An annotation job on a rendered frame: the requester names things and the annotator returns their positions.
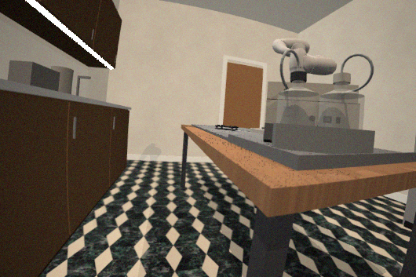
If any translucent plastic bottle with grey cap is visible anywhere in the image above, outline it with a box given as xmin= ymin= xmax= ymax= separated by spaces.
xmin=318 ymin=72 xmax=365 ymax=129

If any translucent plastic bottle with black cap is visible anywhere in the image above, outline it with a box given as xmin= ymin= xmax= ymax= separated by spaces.
xmin=276 ymin=71 xmax=319 ymax=126

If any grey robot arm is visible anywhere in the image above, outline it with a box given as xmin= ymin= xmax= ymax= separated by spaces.
xmin=272 ymin=38 xmax=337 ymax=75

